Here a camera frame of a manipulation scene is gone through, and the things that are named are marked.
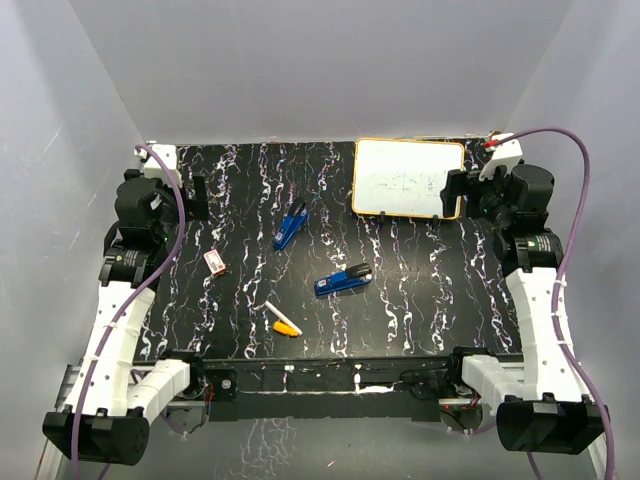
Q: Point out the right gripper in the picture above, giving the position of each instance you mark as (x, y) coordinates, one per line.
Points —
(456, 185)

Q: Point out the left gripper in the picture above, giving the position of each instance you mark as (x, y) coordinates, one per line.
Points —
(196, 208)

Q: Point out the red white staple box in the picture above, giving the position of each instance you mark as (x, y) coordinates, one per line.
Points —
(214, 262)

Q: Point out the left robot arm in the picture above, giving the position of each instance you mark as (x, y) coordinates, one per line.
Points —
(120, 320)

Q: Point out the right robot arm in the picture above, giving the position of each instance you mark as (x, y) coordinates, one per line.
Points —
(535, 320)

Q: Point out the white marker pen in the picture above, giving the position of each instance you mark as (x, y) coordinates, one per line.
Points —
(283, 318)

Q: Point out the yellow marker cap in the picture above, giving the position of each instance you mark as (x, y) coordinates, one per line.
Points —
(284, 329)

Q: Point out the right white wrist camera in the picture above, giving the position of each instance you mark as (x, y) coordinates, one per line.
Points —
(505, 152)

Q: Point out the small whiteboard orange frame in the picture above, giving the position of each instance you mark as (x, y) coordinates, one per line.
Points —
(404, 178)

